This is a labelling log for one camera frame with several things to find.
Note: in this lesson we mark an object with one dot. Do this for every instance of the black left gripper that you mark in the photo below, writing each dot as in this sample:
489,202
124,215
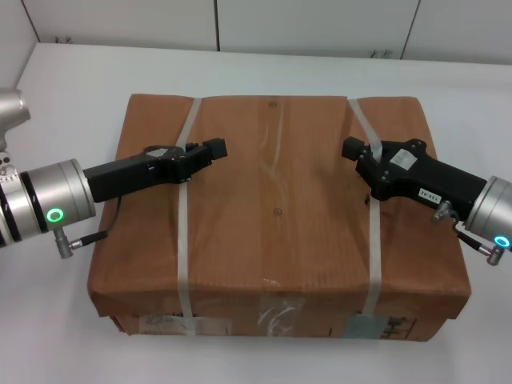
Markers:
120,178

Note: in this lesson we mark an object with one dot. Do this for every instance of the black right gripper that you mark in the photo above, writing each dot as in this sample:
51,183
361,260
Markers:
404,180

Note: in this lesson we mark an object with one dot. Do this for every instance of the large brown cardboard box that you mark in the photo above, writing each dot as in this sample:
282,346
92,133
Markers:
276,240

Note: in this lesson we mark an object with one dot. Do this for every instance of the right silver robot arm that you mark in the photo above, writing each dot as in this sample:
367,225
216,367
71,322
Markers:
496,208

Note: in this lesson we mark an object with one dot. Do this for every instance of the silver left camera bracket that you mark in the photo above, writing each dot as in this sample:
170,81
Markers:
6,164

